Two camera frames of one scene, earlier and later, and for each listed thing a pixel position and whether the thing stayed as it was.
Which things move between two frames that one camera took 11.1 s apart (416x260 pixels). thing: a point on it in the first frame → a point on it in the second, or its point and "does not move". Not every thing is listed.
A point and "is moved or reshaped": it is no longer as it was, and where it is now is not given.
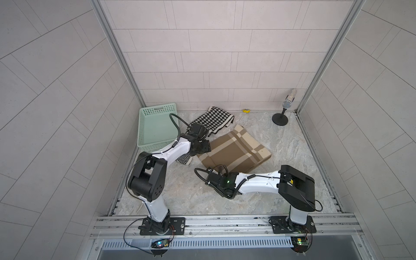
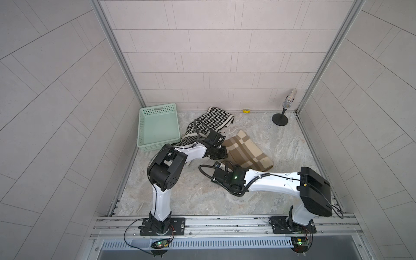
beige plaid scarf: [236, 149] is moved or reshaped
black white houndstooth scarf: [214, 120] does not move
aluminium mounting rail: [326, 226] does not move
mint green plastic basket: [156, 130] does not move
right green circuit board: [300, 244] does not move
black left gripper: [206, 147] → [223, 155]
